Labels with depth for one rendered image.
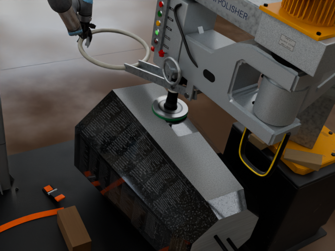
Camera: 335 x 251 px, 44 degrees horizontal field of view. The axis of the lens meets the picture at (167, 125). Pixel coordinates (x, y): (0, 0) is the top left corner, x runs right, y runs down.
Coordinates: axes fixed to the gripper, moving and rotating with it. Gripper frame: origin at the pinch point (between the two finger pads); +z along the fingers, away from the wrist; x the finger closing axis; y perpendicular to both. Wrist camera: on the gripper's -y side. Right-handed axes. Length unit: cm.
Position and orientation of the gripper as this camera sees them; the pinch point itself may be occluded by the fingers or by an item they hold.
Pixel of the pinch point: (84, 44)
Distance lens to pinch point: 299.1
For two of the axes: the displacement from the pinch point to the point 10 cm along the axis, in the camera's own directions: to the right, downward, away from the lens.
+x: 9.0, 3.9, -1.9
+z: -1.8, 7.4, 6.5
